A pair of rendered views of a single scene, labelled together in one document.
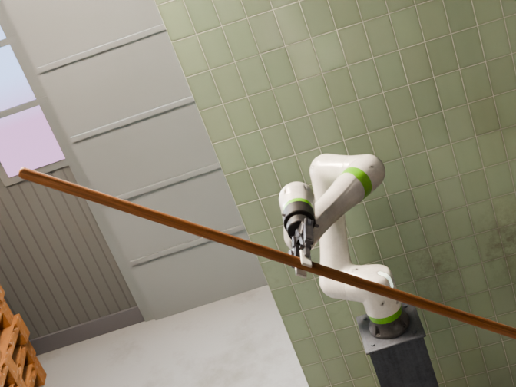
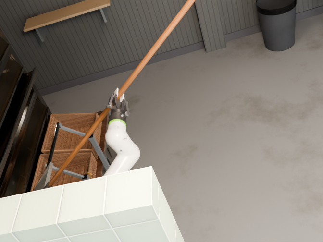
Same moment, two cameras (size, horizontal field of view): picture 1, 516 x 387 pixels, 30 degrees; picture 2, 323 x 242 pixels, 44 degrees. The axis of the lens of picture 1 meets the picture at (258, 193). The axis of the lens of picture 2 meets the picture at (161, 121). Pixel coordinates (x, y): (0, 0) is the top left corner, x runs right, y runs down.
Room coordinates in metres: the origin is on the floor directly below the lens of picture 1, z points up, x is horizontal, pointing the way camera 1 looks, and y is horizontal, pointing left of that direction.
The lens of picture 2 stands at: (4.05, 0.17, 3.21)
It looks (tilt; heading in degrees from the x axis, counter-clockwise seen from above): 40 degrees down; 181
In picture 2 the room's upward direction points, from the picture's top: 20 degrees counter-clockwise
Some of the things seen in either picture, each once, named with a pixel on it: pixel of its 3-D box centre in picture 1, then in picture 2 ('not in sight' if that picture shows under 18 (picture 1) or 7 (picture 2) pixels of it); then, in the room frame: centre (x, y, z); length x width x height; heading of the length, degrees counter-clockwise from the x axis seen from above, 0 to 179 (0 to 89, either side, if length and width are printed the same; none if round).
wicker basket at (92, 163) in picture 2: not in sight; (64, 180); (1.42, -0.90, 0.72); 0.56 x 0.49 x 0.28; 170
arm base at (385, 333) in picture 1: (385, 309); not in sight; (2.80, -0.28, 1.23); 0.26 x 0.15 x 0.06; 174
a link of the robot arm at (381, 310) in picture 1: (375, 292); not in sight; (2.76, -0.26, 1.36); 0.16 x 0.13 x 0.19; 46
